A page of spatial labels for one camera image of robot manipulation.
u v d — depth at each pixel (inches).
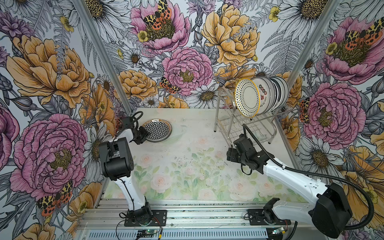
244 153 24.8
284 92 29.3
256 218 29.2
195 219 30.0
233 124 31.3
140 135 34.3
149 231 28.1
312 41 32.8
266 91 29.2
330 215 15.5
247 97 32.5
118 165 20.8
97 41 32.5
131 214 24.8
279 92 29.2
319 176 17.6
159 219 29.3
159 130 42.6
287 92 29.4
